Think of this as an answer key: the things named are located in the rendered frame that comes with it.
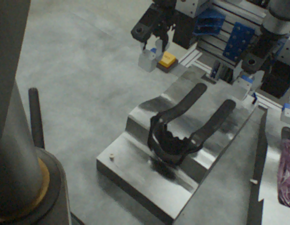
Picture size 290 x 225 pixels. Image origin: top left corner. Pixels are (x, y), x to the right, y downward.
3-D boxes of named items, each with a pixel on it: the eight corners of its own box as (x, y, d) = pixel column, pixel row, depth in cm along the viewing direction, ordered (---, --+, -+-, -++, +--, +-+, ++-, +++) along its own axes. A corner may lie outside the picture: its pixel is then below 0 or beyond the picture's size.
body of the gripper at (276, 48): (274, 60, 95) (295, 26, 86) (262, 74, 91) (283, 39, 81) (251, 49, 98) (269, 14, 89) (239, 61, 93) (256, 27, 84)
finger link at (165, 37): (169, 51, 94) (168, 24, 89) (166, 53, 94) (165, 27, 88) (157, 47, 97) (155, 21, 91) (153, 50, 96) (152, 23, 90)
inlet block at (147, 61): (160, 49, 110) (162, 36, 106) (171, 55, 108) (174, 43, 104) (137, 66, 102) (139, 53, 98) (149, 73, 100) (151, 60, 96)
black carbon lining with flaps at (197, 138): (197, 84, 105) (205, 64, 98) (238, 109, 100) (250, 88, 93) (134, 147, 85) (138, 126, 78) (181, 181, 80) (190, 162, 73)
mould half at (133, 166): (187, 82, 116) (196, 53, 106) (249, 118, 108) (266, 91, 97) (96, 169, 87) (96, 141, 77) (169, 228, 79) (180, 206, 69)
